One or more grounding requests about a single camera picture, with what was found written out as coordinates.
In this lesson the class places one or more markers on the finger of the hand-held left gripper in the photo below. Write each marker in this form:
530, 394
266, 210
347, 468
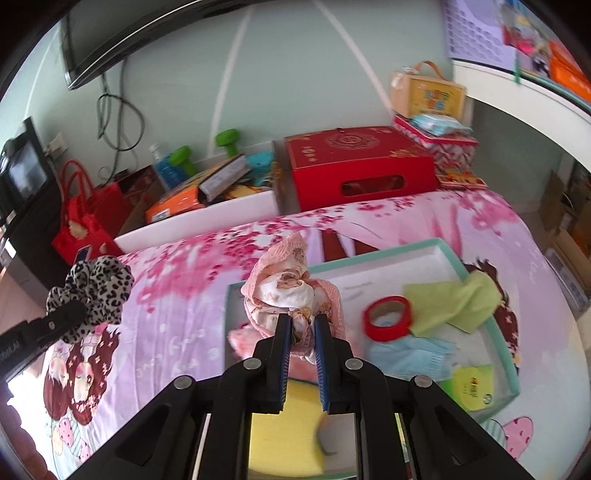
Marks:
51, 327

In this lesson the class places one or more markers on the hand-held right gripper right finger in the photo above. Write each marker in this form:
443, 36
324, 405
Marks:
322, 360

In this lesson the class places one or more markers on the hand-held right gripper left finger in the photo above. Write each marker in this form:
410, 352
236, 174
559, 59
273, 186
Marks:
284, 360

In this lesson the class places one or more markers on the yellow sponge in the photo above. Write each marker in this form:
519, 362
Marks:
300, 397

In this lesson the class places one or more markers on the pink white fuzzy sock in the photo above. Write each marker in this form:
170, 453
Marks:
240, 341

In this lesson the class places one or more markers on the red tape roll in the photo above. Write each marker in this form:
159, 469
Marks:
374, 330

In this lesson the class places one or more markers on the leopard print scrunchie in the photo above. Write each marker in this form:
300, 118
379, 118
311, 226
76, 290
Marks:
101, 281

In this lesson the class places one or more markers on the pink floral cloth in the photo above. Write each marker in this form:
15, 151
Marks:
281, 281

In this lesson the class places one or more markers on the blue face mask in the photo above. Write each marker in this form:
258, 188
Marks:
406, 357

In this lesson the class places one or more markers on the teal white box tray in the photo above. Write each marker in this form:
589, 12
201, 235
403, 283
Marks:
392, 272

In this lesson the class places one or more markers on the light green cloth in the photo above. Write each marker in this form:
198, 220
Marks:
452, 304

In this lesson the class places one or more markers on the green tissue pack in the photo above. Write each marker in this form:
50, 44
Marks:
471, 387

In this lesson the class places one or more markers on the smartphone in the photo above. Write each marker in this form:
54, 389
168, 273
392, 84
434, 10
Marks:
82, 254

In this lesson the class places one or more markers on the black cabinet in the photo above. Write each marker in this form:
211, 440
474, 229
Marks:
27, 249

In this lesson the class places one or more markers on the red felt tote bag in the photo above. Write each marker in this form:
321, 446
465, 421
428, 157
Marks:
87, 230

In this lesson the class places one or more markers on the cartoon printed bed sheet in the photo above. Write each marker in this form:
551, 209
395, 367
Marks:
184, 300

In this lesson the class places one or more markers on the dark red paper bag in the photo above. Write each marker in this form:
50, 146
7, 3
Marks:
134, 198

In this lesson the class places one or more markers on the black monitor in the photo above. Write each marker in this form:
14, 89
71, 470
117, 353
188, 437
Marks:
23, 170

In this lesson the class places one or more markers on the white storage box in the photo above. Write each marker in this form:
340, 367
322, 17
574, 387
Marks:
194, 226

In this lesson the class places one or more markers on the orange cardboard box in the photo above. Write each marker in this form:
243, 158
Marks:
175, 203

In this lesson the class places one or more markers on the red gift box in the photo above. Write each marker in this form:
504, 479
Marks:
360, 184

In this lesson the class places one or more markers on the blue liquid plastic bottle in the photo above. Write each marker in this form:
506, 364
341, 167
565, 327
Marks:
161, 175

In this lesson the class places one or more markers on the teal plastic toy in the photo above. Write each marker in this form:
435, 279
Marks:
261, 166

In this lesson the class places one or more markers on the green dumbbell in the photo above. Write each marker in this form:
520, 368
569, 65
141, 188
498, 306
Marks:
228, 141
181, 159

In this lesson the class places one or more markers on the red gold packet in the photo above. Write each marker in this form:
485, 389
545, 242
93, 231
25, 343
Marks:
461, 180

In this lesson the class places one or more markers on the red patterned tin box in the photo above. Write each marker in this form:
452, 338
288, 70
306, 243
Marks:
443, 150

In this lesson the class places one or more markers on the light blue wipes pack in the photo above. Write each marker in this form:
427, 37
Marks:
438, 123

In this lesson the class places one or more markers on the white shelf board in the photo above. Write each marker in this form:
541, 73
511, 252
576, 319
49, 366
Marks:
508, 87

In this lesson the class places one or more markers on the purple plastic basket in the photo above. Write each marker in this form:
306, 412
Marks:
475, 32

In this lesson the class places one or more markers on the orange toy package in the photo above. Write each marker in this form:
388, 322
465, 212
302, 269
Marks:
570, 74

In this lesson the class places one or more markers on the white wall socket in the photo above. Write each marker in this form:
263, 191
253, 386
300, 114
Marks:
55, 145

